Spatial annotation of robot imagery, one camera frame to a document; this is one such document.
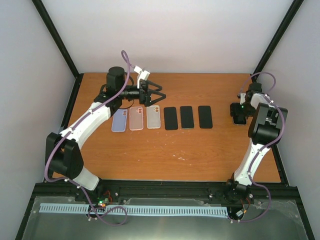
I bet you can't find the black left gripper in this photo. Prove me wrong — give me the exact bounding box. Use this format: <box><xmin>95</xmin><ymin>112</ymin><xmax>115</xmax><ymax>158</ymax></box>
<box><xmin>118</xmin><ymin>79</ymin><xmax>166</xmax><ymax>107</ymax></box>

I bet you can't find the cream white phone case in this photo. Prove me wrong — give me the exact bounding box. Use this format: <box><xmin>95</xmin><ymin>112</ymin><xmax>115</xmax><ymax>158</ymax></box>
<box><xmin>146</xmin><ymin>105</ymin><xmax>161</xmax><ymax>129</ymax></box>

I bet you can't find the dark green phone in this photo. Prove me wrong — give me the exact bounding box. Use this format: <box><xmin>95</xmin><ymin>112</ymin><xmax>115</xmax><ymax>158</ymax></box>
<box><xmin>180</xmin><ymin>106</ymin><xmax>195</xmax><ymax>129</ymax></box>

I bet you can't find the black phone from lilac case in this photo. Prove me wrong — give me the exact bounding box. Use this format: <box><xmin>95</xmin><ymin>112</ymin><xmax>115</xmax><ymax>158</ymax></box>
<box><xmin>198</xmin><ymin>105</ymin><xmax>213</xmax><ymax>129</ymax></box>

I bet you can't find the dark grey phone corner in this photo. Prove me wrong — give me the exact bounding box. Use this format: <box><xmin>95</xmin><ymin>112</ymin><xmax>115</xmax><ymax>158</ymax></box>
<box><xmin>232</xmin><ymin>115</ymin><xmax>247</xmax><ymax>126</ymax></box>

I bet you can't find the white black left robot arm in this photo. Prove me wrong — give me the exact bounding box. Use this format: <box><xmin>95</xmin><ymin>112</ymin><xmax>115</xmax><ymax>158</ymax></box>
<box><xmin>44</xmin><ymin>66</ymin><xmax>166</xmax><ymax>202</ymax></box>

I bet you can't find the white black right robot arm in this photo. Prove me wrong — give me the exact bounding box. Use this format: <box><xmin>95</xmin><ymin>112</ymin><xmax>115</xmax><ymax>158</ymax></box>
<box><xmin>224</xmin><ymin>82</ymin><xmax>288</xmax><ymax>203</ymax></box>

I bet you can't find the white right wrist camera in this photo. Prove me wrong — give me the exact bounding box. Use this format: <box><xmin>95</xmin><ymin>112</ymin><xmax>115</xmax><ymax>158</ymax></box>
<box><xmin>237</xmin><ymin>93</ymin><xmax>246</xmax><ymax>105</ymax></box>

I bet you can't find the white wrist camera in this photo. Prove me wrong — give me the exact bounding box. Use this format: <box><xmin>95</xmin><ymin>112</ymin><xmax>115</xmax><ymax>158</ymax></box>
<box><xmin>133</xmin><ymin>65</ymin><xmax>150</xmax><ymax>89</ymax></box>
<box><xmin>237</xmin><ymin>93</ymin><xmax>246</xmax><ymax>105</ymax></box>

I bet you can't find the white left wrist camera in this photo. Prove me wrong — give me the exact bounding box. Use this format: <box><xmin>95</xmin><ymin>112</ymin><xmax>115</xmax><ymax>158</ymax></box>
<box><xmin>133</xmin><ymin>65</ymin><xmax>150</xmax><ymax>89</ymax></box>

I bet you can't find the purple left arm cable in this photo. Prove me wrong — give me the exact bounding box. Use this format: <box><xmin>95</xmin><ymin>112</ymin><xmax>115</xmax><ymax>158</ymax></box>
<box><xmin>43</xmin><ymin>49</ymin><xmax>131</xmax><ymax>226</ymax></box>

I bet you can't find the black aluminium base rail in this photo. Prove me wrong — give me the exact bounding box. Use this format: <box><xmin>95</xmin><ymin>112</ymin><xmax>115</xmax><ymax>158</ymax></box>
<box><xmin>32</xmin><ymin>178</ymin><xmax>300</xmax><ymax>208</ymax></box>

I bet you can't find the black left frame post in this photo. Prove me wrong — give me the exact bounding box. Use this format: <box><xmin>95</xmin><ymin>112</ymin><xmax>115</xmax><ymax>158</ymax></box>
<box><xmin>31</xmin><ymin>0</ymin><xmax>85</xmax><ymax>81</ymax></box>

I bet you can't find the black frame post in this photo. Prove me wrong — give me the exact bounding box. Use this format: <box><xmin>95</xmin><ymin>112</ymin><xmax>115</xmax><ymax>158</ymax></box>
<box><xmin>31</xmin><ymin>0</ymin><xmax>85</xmax><ymax>81</ymax></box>
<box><xmin>251</xmin><ymin>0</ymin><xmax>304</xmax><ymax>83</ymax></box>

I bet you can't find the black right frame post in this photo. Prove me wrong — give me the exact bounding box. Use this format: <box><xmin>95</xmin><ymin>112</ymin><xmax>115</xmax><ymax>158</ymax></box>
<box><xmin>251</xmin><ymin>0</ymin><xmax>304</xmax><ymax>83</ymax></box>

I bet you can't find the light blue slotted cable duct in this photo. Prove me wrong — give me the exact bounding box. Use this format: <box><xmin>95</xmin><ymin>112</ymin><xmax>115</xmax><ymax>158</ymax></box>
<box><xmin>38</xmin><ymin>203</ymin><xmax>228</xmax><ymax>218</ymax></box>

